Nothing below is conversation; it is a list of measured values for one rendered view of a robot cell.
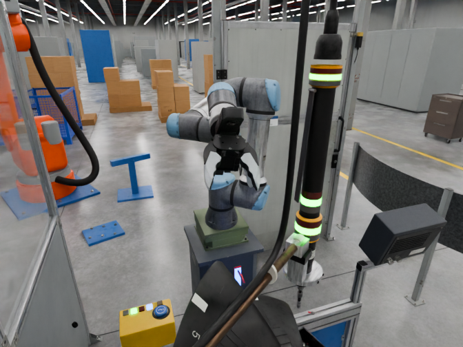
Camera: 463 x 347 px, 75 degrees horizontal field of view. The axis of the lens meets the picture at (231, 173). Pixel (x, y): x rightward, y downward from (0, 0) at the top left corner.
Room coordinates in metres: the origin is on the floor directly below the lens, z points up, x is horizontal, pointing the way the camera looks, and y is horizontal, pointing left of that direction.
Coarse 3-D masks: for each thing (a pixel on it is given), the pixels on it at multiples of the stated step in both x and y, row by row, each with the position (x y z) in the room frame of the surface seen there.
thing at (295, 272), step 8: (288, 240) 0.41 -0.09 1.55; (304, 240) 0.41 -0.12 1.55; (304, 248) 0.40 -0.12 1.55; (296, 256) 0.40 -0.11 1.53; (304, 256) 0.40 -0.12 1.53; (288, 264) 0.42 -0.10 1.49; (296, 264) 0.42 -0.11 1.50; (304, 264) 0.40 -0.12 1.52; (288, 272) 0.42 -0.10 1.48; (296, 272) 0.41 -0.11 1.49; (304, 272) 0.41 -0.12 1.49; (312, 272) 0.44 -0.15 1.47; (320, 272) 0.44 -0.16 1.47; (296, 280) 0.41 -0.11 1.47; (304, 280) 0.42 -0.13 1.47; (312, 280) 0.42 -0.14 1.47
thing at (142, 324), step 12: (168, 300) 0.75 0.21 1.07; (120, 312) 0.71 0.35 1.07; (144, 312) 0.71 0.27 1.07; (168, 312) 0.70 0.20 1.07; (120, 324) 0.66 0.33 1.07; (132, 324) 0.66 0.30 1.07; (144, 324) 0.66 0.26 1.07; (156, 324) 0.66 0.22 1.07; (168, 324) 0.66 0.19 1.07; (120, 336) 0.62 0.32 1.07; (132, 336) 0.63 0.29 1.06; (144, 336) 0.64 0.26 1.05; (156, 336) 0.65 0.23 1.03; (168, 336) 0.66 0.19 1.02
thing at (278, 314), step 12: (264, 300) 0.67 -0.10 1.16; (276, 300) 0.69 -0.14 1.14; (264, 312) 0.61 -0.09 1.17; (276, 312) 0.62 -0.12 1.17; (288, 312) 0.64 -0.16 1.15; (276, 324) 0.57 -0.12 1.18; (288, 324) 0.58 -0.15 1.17; (276, 336) 0.53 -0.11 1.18; (288, 336) 0.53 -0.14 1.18; (300, 336) 0.54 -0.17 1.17
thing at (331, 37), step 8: (328, 16) 0.44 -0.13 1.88; (336, 16) 0.44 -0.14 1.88; (328, 24) 0.44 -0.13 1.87; (336, 24) 0.44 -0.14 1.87; (328, 32) 0.44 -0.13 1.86; (336, 32) 0.44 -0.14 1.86; (320, 40) 0.44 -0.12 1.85; (328, 40) 0.43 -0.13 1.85; (336, 40) 0.43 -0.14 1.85; (320, 48) 0.44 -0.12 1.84; (328, 48) 0.43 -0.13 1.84; (336, 48) 0.43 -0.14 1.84; (320, 56) 0.43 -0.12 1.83; (328, 56) 0.43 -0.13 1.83; (336, 56) 0.43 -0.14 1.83; (312, 248) 0.43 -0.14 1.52; (312, 256) 0.43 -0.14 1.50; (312, 264) 0.44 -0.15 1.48
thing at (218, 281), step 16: (208, 272) 0.46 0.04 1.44; (224, 272) 0.48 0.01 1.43; (208, 288) 0.43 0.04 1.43; (224, 288) 0.45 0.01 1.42; (240, 288) 0.47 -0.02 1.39; (192, 304) 0.39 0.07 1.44; (208, 304) 0.40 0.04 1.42; (224, 304) 0.42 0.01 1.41; (192, 320) 0.36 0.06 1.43; (208, 320) 0.38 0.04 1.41; (240, 320) 0.41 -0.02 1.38; (256, 320) 0.43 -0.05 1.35; (176, 336) 0.33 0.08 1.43; (224, 336) 0.37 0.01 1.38; (240, 336) 0.39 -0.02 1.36; (256, 336) 0.40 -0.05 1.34; (272, 336) 0.42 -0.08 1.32
